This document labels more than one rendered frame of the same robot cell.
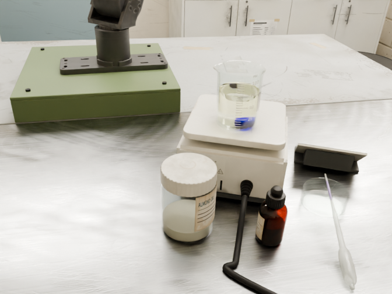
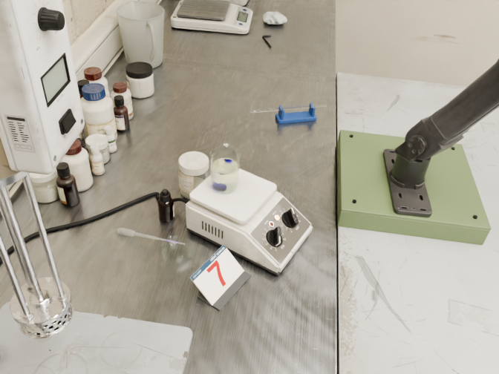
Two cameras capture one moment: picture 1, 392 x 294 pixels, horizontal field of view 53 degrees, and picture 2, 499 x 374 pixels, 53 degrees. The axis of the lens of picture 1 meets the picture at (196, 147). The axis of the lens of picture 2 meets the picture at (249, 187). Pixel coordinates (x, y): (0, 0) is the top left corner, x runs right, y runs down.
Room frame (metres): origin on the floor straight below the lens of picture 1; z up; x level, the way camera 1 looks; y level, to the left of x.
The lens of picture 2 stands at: (0.69, -0.68, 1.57)
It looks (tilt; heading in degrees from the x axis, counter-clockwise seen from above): 40 degrees down; 109
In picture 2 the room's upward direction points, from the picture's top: 4 degrees clockwise
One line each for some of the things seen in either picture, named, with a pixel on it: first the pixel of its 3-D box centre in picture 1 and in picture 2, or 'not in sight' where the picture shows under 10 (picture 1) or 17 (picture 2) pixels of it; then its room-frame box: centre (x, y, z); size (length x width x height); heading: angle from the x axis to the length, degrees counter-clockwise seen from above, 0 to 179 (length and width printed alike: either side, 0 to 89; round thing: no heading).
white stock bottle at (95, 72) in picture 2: not in sight; (95, 91); (-0.01, 0.18, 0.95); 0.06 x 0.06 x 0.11
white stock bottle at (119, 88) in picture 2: not in sight; (121, 101); (0.06, 0.18, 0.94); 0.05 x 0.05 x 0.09
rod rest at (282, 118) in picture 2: not in sight; (296, 113); (0.44, 0.36, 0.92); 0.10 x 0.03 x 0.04; 36
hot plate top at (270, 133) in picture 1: (237, 119); (233, 191); (0.45, -0.05, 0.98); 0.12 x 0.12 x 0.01; 80
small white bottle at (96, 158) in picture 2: not in sight; (96, 159); (0.13, -0.02, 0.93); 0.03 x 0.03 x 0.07
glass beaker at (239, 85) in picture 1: (236, 95); (225, 168); (0.43, -0.04, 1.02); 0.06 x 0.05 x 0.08; 101
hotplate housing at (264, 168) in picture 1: (236, 139); (244, 215); (0.47, -0.06, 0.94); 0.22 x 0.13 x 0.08; 170
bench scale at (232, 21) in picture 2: not in sight; (212, 15); (0.00, 0.83, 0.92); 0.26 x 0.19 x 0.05; 16
